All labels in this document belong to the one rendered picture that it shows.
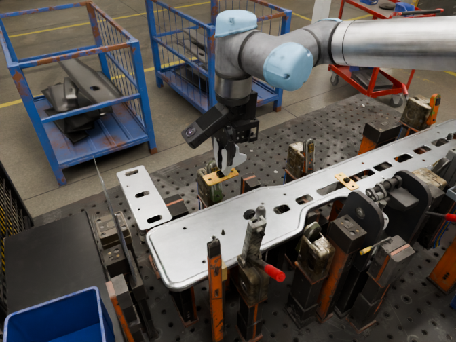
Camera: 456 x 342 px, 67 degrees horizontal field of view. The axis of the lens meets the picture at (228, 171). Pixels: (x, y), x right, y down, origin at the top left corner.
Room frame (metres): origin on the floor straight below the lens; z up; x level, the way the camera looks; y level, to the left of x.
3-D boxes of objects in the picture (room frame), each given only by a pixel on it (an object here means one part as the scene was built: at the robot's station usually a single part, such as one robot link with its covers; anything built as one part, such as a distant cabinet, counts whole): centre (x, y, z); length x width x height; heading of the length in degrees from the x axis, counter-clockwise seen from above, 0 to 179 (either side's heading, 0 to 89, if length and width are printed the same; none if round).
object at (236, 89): (0.65, -0.01, 1.45); 0.08 x 0.08 x 0.05
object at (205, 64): (3.28, 0.13, 0.47); 1.20 x 0.80 x 0.95; 34
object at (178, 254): (0.87, -0.41, 1.00); 1.38 x 0.22 x 0.02; 118
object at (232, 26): (0.64, -0.02, 1.53); 0.09 x 0.08 x 0.11; 43
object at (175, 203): (0.76, 0.17, 0.84); 0.11 x 0.10 x 0.28; 28
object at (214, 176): (0.63, 0.02, 1.22); 0.08 x 0.04 x 0.01; 118
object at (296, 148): (0.97, -0.26, 0.87); 0.12 x 0.09 x 0.35; 28
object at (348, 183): (0.85, -0.40, 1.01); 0.08 x 0.04 x 0.01; 28
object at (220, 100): (0.65, -0.01, 1.37); 0.09 x 0.08 x 0.12; 118
